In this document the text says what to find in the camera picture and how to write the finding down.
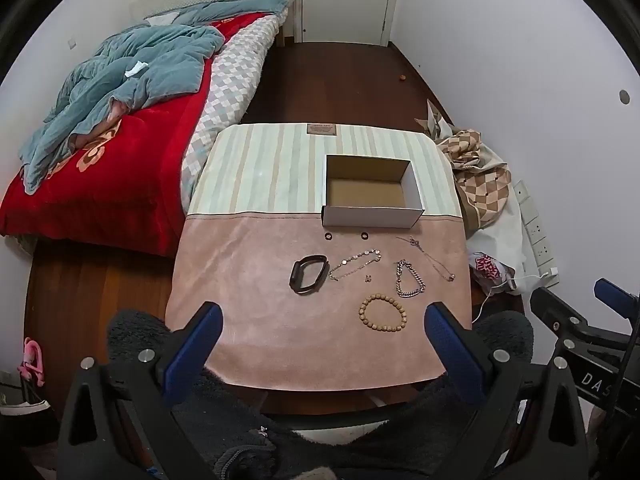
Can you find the red and white bag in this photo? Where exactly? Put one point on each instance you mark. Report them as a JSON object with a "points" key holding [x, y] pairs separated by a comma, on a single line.
{"points": [[487, 265]]}

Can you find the bed with red blanket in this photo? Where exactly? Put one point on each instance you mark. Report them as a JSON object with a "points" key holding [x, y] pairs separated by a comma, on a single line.
{"points": [[125, 170]]}

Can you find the white cardboard box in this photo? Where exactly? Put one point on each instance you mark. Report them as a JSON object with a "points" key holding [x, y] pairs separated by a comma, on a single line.
{"points": [[372, 217]]}

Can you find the checkered bed sheet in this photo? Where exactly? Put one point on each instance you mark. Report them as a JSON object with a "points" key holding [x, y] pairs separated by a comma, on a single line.
{"points": [[230, 85]]}

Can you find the black wristband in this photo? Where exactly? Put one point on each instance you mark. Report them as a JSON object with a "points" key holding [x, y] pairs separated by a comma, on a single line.
{"points": [[295, 280]]}

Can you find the round wall cover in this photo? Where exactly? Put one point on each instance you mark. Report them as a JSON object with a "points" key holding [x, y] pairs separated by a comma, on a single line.
{"points": [[624, 96]]}

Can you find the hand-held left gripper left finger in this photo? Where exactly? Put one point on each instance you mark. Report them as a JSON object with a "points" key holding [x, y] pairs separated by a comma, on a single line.
{"points": [[194, 355]]}

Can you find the white door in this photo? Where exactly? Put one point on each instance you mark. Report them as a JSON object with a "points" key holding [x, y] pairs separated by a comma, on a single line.
{"points": [[345, 0]]}

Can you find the white wall socket strip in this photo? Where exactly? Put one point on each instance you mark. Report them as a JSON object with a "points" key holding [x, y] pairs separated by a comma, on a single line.
{"points": [[537, 232]]}

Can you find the pink plastic item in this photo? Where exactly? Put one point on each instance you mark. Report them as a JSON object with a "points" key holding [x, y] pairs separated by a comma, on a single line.
{"points": [[32, 360]]}

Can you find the brown checkered cloth pile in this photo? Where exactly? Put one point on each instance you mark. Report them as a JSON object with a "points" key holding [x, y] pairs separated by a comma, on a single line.
{"points": [[480, 180]]}

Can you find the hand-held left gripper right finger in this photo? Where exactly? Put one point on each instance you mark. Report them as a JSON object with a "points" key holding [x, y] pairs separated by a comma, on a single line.
{"points": [[451, 352]]}

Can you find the teal quilt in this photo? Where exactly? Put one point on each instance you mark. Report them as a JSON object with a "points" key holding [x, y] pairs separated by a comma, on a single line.
{"points": [[150, 60]]}

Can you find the black and white shoe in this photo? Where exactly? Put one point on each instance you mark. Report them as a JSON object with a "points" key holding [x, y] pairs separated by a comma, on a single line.
{"points": [[25, 405]]}

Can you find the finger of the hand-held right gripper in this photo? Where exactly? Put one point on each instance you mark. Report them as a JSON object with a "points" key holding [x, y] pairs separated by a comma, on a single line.
{"points": [[555, 310], [614, 296]]}

